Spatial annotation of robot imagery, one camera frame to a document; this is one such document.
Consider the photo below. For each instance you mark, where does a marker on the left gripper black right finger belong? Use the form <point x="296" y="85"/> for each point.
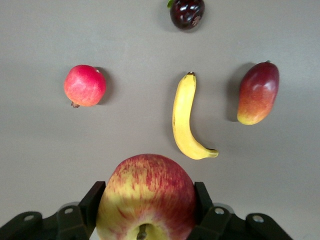
<point x="215" y="225"/>

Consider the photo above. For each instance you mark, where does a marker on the red orange mango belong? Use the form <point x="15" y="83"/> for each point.
<point x="257" y="95"/>

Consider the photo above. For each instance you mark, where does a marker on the red yellow striped apple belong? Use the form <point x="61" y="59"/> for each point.
<point x="145" y="190"/>

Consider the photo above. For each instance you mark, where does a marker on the dark purple mangosteen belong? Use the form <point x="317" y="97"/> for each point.
<point x="186" y="13"/>

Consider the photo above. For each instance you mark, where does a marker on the pink red pomegranate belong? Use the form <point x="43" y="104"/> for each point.
<point x="85" y="86"/>

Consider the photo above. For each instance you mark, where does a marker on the yellow banana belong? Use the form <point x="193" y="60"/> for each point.
<point x="181" y="112"/>

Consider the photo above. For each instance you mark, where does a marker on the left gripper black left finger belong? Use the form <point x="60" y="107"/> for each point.
<point x="80" y="220"/>

